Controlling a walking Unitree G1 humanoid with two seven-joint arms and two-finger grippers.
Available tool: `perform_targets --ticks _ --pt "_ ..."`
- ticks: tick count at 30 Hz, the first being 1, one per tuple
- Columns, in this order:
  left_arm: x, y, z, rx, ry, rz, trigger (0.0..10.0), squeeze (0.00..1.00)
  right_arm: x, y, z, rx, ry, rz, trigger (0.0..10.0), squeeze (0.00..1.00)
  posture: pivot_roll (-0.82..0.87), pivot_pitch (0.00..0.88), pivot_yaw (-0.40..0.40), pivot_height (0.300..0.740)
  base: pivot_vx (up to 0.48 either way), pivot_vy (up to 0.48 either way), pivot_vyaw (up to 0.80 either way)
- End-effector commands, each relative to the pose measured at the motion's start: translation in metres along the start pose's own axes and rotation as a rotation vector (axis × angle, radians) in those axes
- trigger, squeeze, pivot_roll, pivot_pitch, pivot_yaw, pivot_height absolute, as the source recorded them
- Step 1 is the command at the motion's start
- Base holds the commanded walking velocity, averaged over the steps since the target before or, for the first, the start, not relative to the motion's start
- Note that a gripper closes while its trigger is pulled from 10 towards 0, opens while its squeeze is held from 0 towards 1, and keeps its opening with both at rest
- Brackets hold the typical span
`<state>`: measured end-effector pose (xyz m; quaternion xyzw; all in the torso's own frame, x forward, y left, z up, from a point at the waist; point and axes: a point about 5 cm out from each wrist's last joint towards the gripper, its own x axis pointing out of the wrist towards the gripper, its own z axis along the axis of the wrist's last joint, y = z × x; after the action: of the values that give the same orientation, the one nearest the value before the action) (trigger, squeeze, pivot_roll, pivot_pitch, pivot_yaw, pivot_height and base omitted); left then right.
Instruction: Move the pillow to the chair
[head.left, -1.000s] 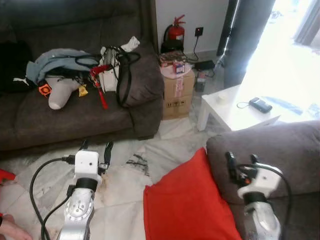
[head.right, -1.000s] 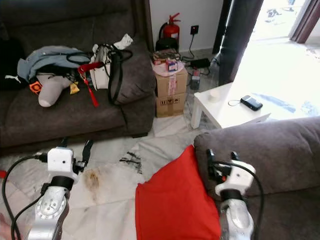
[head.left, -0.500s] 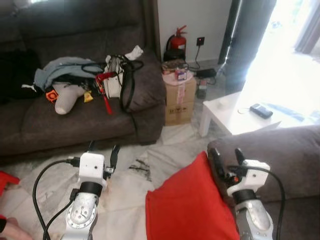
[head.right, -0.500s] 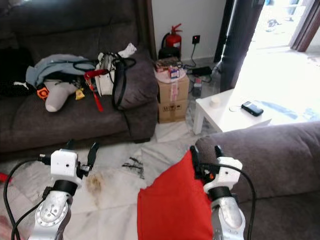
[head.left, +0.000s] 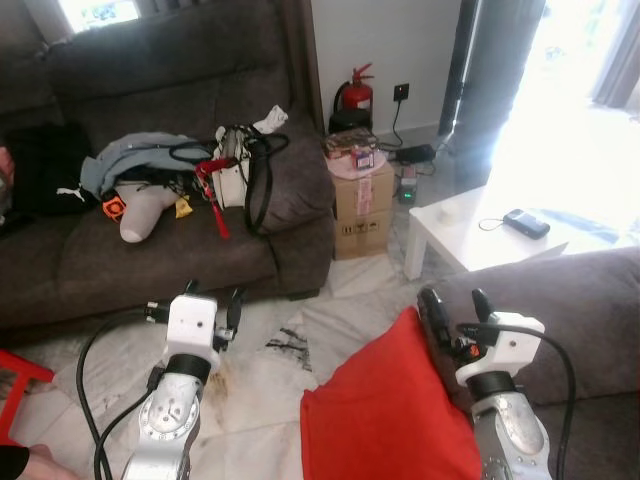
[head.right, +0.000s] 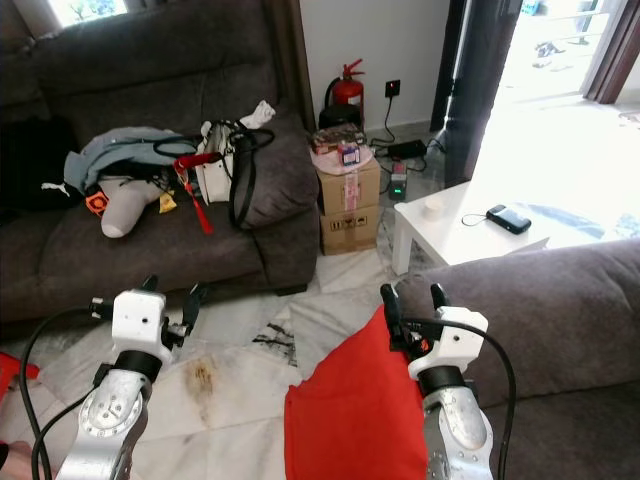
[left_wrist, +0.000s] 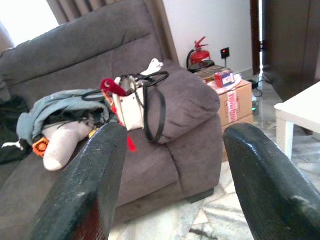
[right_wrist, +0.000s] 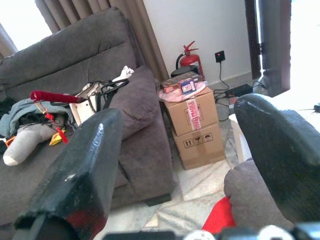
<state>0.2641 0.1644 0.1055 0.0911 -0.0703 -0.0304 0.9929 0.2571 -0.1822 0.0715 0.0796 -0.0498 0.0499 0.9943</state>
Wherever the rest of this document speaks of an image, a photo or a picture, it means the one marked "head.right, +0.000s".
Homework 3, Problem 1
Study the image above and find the grey charger with green light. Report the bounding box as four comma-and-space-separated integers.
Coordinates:
389, 160, 409, 199

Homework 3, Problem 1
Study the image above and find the beige stuffed cushion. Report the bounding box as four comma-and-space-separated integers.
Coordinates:
100, 178, 166, 239

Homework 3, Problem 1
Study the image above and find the black sports bag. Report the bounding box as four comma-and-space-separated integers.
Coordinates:
0, 118, 83, 223

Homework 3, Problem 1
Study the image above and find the black device with cord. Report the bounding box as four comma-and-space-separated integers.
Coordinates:
462, 204, 532, 235

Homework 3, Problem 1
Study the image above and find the white low table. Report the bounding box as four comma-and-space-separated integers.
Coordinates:
390, 180, 640, 276

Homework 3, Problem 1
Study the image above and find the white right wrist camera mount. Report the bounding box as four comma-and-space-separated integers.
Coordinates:
405, 305, 491, 379

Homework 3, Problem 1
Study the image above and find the pink cloth item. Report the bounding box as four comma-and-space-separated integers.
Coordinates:
312, 148, 366, 179

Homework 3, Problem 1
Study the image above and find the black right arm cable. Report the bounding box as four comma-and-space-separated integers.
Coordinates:
400, 316, 519, 480

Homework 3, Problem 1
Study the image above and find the red pillow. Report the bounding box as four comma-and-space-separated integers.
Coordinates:
283, 305, 431, 480

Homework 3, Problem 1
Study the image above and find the crumpled white cloth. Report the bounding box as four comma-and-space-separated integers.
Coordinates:
240, 100, 277, 129

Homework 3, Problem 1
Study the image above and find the red plastic stool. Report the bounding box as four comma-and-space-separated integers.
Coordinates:
0, 352, 41, 403

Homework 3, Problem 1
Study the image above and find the brown patterned packet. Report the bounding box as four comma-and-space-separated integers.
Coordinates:
312, 127, 364, 151

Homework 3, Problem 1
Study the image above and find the blue grey jacket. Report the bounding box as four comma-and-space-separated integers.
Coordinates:
65, 127, 211, 196

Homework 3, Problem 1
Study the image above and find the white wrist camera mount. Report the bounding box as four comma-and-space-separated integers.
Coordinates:
405, 305, 491, 379
110, 288, 171, 356

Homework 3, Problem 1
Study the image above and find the black power adapter with cable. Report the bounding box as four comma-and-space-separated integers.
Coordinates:
378, 95, 429, 161

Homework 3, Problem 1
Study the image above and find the brown door frame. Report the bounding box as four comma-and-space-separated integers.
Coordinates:
585, 0, 640, 106

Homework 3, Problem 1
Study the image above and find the red lanyard strap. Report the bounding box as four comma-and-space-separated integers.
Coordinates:
175, 152, 216, 236

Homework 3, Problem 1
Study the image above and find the red extinguisher with black hose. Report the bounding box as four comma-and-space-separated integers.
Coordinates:
322, 58, 366, 131

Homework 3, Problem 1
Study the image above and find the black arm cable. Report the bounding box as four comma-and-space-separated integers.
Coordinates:
400, 316, 519, 480
22, 300, 116, 480

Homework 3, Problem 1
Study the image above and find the person's leg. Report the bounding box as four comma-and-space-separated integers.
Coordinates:
0, 440, 53, 480

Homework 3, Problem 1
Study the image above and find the dark grey fabric sofa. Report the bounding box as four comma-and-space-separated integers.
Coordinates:
395, 238, 640, 480
0, 0, 323, 326

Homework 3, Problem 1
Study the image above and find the bright window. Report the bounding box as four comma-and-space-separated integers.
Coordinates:
45, 0, 133, 28

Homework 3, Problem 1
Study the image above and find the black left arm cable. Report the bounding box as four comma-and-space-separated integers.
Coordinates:
22, 300, 116, 480

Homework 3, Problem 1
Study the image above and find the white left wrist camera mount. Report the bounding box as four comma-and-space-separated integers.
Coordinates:
110, 288, 171, 356

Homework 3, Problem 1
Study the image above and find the dark open door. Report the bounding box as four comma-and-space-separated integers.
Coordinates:
430, 0, 526, 186

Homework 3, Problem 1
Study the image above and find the brown cardboard box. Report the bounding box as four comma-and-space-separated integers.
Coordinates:
318, 158, 383, 256

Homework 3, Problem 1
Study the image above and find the small orange item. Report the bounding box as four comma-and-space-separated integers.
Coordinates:
85, 190, 111, 214

